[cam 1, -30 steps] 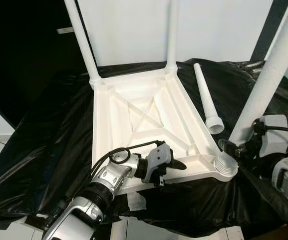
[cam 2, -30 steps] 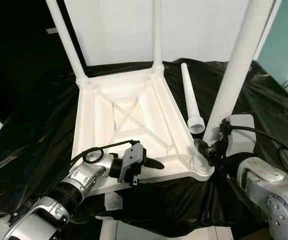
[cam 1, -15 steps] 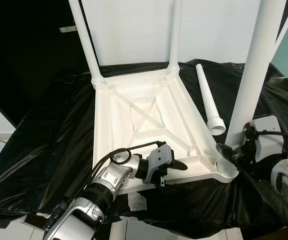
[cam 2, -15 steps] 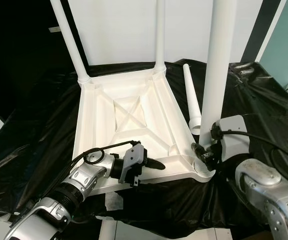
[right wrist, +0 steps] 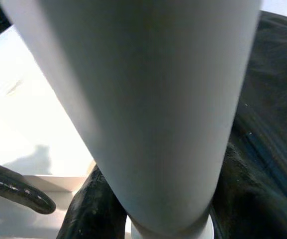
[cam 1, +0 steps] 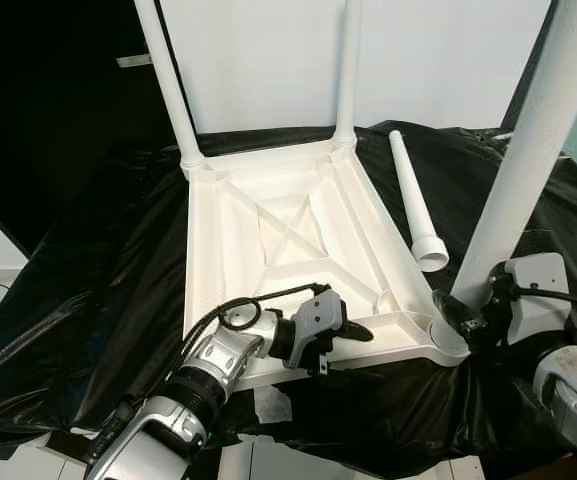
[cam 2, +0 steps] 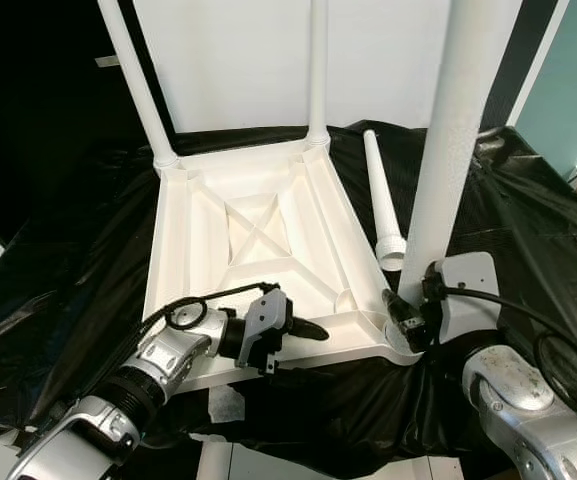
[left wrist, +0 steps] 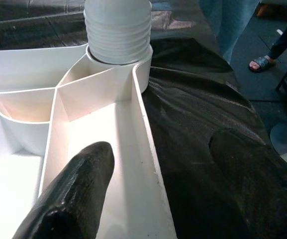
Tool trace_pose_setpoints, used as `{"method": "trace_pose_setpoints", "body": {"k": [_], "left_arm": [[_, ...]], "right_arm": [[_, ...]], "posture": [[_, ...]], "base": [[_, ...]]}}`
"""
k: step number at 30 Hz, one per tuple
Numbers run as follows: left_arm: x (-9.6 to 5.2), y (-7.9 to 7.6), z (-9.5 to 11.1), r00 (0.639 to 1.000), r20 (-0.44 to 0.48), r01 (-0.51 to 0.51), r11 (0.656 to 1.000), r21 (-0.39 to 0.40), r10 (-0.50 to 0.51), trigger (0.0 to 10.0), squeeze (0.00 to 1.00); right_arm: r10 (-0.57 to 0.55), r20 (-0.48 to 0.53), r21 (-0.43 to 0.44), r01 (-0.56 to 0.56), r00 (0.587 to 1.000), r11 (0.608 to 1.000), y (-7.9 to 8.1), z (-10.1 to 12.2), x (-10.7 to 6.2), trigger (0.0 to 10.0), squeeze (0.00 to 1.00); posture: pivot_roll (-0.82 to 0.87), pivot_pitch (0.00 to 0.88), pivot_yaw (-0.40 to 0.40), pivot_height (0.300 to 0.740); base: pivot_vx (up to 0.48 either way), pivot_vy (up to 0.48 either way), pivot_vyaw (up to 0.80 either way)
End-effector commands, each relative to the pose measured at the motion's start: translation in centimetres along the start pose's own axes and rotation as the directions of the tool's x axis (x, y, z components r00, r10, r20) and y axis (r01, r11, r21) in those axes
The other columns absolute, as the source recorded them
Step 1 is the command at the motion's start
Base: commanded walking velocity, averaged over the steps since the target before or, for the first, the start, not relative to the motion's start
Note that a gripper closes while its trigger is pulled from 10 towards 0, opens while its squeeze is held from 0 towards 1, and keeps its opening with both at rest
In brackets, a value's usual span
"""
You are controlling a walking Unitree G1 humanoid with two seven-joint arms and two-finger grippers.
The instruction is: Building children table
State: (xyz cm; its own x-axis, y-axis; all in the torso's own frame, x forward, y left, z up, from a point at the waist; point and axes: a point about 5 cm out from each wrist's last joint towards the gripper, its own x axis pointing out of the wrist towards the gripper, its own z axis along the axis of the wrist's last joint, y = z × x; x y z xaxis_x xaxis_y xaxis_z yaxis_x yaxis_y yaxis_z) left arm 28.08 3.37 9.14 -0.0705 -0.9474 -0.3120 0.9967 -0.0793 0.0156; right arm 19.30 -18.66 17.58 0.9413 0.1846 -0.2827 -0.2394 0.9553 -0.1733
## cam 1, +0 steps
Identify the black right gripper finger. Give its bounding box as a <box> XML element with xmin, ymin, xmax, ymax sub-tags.
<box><xmin>432</xmin><ymin>289</ymin><xmax>480</xmax><ymax>338</ymax></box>

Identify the white plastic table top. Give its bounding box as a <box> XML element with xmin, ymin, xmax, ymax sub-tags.
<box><xmin>181</xmin><ymin>135</ymin><xmax>471</xmax><ymax>393</ymax></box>

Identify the white plastic table leg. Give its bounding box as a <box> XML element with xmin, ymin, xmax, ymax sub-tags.
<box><xmin>451</xmin><ymin>0</ymin><xmax>577</xmax><ymax>311</ymax></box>
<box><xmin>133</xmin><ymin>0</ymin><xmax>207</xmax><ymax>169</ymax></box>
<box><xmin>331</xmin><ymin>0</ymin><xmax>364</xmax><ymax>151</ymax></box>
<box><xmin>388</xmin><ymin>130</ymin><xmax>451</xmax><ymax>274</ymax></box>

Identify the black plastic cover sheet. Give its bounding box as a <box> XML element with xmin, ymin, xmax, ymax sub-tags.
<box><xmin>0</xmin><ymin>122</ymin><xmax>577</xmax><ymax>479</ymax></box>

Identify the black door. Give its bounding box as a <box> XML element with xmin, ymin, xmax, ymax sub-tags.
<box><xmin>0</xmin><ymin>0</ymin><xmax>197</xmax><ymax>256</ymax></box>

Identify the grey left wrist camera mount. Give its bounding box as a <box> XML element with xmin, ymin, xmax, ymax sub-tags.
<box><xmin>290</xmin><ymin>285</ymin><xmax>347</xmax><ymax>373</ymax></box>

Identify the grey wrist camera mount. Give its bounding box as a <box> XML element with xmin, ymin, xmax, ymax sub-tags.
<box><xmin>290</xmin><ymin>285</ymin><xmax>347</xmax><ymax>373</ymax></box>
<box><xmin>488</xmin><ymin>253</ymin><xmax>572</xmax><ymax>346</ymax></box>

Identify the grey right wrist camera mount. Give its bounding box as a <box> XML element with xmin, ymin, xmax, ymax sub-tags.
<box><xmin>488</xmin><ymin>253</ymin><xmax>572</xmax><ymax>346</ymax></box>

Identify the white support table post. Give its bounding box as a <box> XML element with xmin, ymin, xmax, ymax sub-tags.
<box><xmin>218</xmin><ymin>440</ymin><xmax>254</xmax><ymax>480</ymax></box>

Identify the black vertical wall strip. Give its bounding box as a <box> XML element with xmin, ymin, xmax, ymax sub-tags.
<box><xmin>503</xmin><ymin>0</ymin><xmax>559</xmax><ymax>131</ymax></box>

